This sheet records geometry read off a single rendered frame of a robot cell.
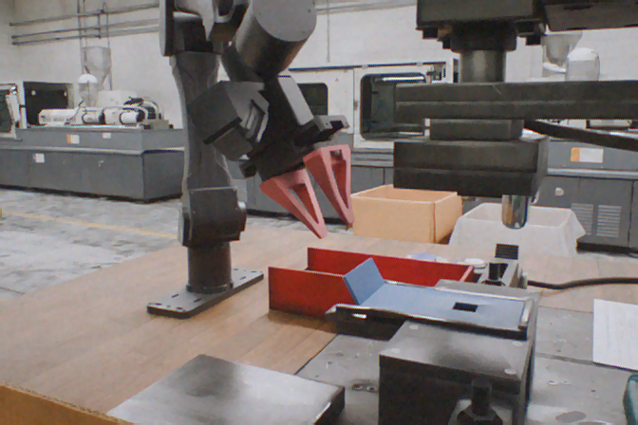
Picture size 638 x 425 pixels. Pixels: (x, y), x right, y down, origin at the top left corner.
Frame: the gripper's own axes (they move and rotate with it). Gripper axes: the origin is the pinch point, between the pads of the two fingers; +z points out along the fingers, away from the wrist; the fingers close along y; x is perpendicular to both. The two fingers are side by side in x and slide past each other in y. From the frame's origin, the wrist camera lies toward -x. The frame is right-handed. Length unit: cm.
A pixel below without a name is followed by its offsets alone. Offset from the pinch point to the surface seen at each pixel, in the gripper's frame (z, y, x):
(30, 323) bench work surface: -6.0, -42.2, -5.2
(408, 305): 9.7, 4.1, -2.1
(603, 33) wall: -61, 82, 642
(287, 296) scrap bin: 5.7, -17.2, 12.1
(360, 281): 6.0, 0.6, -1.5
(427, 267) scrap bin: 11.0, -2.2, 23.8
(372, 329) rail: 10.0, 1.0, -4.4
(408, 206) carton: 7, -67, 214
